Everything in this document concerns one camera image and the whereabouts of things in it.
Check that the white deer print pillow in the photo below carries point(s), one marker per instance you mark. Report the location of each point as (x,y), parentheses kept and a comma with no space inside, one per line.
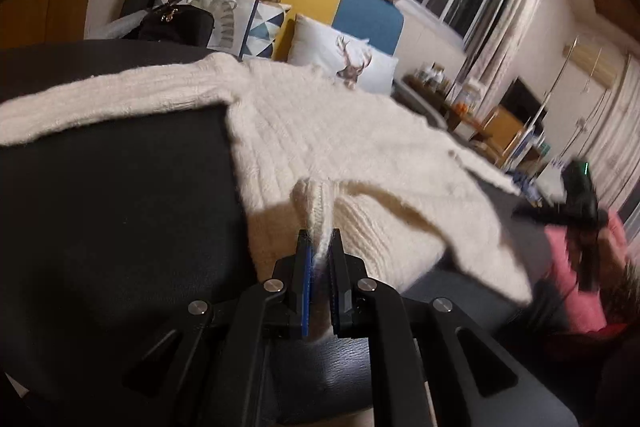
(342,56)

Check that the black handbag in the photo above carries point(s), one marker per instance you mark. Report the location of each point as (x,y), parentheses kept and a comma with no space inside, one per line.
(175,22)

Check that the white knitted sweater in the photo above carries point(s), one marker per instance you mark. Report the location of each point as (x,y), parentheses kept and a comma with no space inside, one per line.
(313,154)

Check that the hedgehog print pillow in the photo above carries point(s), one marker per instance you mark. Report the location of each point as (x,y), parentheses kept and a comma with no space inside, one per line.
(231,19)

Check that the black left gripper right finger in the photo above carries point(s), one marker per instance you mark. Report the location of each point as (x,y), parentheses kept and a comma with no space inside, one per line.
(340,287)

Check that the wooden side table with items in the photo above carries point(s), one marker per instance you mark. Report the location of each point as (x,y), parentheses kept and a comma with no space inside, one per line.
(512,131)

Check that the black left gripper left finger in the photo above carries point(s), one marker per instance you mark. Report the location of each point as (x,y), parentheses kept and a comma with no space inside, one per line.
(301,282)

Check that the black ottoman seat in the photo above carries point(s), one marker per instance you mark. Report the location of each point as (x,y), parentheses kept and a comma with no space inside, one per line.
(106,233)

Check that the geometric triangle pattern pillow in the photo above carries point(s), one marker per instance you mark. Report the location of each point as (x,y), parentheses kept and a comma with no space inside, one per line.
(264,25)

